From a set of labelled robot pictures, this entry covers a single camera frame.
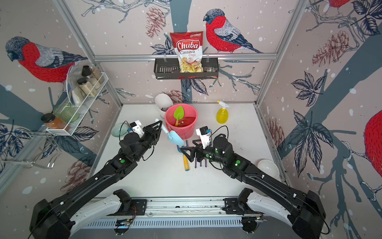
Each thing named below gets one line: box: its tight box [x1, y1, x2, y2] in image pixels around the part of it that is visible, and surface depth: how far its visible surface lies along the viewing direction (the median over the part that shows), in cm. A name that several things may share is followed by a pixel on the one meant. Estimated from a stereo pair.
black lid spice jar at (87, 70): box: [81, 65, 105, 84], surface depth 87 cm
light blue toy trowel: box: [154, 118, 185, 147], surface depth 69 cm
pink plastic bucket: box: [165, 103, 198, 140], surface depth 100 cm
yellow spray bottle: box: [215, 100, 230, 124], surface depth 106 cm
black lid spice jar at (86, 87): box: [76, 77, 97, 98], surface depth 78 cm
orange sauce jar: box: [41, 113, 67, 129], surface depth 63 cm
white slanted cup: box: [154, 93, 174, 120], surface depth 108 cm
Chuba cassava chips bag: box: [170, 31, 204, 74], surface depth 83 cm
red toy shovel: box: [178, 116, 196, 127], surface depth 100 cm
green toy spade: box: [173, 105, 185, 127], surface depth 102 cm
